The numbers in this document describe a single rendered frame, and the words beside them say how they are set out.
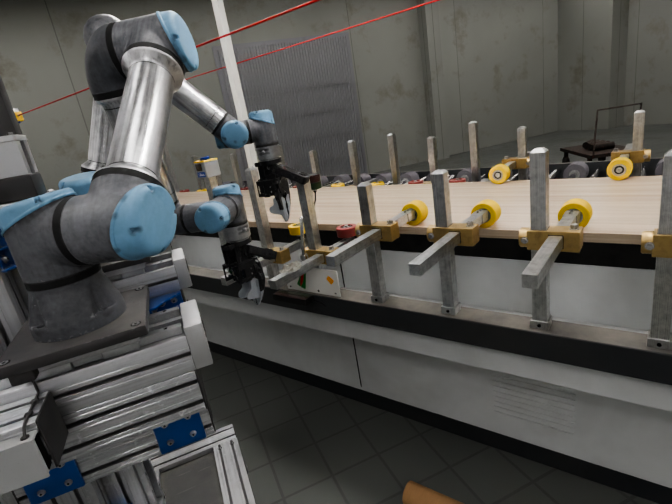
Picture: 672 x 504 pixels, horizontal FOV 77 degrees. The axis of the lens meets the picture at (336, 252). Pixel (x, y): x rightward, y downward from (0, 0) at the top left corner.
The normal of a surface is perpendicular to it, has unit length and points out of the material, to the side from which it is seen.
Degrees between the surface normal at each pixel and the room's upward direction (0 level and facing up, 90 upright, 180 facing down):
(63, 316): 73
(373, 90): 90
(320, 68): 90
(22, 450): 90
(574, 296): 90
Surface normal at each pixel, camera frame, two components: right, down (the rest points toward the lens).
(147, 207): 0.98, 0.00
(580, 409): -0.59, 0.34
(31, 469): 0.38, 0.23
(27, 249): -0.10, 0.33
